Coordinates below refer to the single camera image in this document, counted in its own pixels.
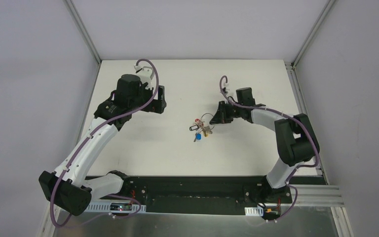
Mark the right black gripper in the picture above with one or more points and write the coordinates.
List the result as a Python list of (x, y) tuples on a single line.
[(224, 112)]

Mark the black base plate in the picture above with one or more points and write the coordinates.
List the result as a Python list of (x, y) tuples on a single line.
[(221, 195)]

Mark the right white cable duct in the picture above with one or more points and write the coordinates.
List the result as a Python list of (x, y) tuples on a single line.
[(254, 211)]

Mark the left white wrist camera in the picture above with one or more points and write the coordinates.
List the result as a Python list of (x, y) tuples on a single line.
[(146, 74)]

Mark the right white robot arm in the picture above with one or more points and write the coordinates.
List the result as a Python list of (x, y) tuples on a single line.
[(295, 137)]

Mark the keyring with keys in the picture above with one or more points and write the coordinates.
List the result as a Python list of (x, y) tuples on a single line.
[(201, 127)]

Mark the left white cable duct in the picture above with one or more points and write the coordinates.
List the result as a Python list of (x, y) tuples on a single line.
[(115, 207)]

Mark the white cable duct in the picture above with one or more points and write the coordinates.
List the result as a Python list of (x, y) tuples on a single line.
[(254, 211), (115, 207)]

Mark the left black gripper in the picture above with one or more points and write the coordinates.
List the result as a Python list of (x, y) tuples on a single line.
[(159, 99)]

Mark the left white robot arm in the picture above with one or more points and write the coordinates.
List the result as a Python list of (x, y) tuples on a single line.
[(66, 186)]

